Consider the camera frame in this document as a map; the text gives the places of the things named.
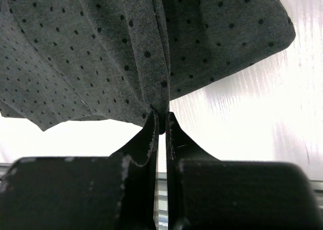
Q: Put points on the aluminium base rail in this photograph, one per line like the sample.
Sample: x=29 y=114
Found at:
x=163 y=198

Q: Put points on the dark grey dotted skirt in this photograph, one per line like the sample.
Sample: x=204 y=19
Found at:
x=91 y=60

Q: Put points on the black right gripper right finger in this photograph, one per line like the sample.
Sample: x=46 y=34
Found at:
x=207 y=193

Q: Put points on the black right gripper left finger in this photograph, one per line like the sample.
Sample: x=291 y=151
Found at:
x=114 y=192

